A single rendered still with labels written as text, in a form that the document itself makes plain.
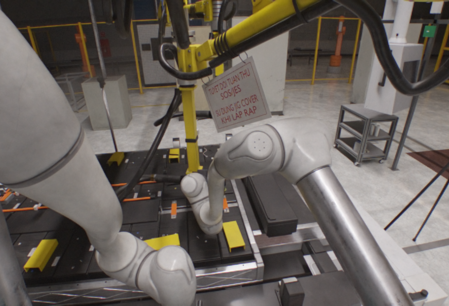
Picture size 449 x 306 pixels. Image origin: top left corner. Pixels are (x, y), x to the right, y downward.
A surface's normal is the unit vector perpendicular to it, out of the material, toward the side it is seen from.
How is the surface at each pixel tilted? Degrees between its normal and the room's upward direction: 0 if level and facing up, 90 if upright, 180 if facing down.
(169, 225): 0
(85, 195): 104
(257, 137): 56
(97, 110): 90
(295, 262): 0
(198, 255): 0
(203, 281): 90
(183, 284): 83
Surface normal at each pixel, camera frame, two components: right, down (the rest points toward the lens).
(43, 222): -0.02, -0.89
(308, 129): 0.29, -0.48
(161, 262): -0.12, -0.78
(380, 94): -0.84, 0.26
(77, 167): 0.92, 0.32
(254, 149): 0.23, -0.26
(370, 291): -0.68, -0.05
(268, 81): 0.15, 0.44
